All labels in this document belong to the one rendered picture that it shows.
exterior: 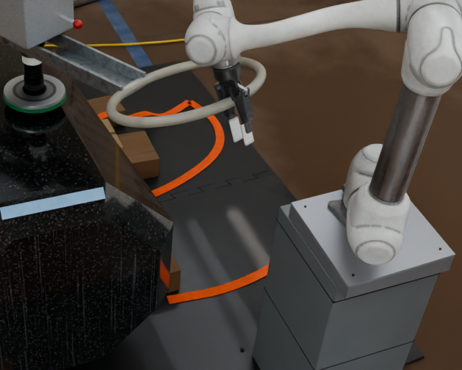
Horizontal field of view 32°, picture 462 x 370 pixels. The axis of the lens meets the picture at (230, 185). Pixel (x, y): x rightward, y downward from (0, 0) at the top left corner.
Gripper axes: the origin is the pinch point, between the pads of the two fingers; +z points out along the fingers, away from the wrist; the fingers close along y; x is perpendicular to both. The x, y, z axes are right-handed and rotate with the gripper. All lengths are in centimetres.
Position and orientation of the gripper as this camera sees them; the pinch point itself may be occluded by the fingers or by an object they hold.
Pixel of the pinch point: (241, 131)
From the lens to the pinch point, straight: 228.3
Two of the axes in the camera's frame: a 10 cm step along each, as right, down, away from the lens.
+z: 2.2, 8.7, 4.4
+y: -6.1, -2.3, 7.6
